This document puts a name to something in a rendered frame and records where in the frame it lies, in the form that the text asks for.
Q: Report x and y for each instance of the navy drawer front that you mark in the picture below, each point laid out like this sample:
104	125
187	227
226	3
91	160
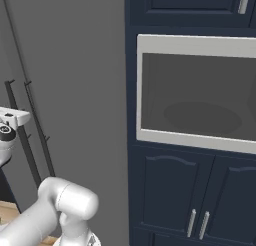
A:
180	241

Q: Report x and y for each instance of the grey fridge door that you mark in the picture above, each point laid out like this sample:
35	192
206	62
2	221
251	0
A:
83	90

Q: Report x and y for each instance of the navy arched cupboard door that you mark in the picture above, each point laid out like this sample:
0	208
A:
166	190
235	196

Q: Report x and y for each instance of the white microwave oven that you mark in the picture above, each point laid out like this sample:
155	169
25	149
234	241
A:
200	44

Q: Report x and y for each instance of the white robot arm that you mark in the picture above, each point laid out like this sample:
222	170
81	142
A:
33	220

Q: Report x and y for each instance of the navy cabinet housing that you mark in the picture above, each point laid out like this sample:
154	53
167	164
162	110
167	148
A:
132	90

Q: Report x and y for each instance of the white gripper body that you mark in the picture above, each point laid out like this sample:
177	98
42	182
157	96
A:
22	115

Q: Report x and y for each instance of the dark cabinet side panel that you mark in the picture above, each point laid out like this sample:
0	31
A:
7	193

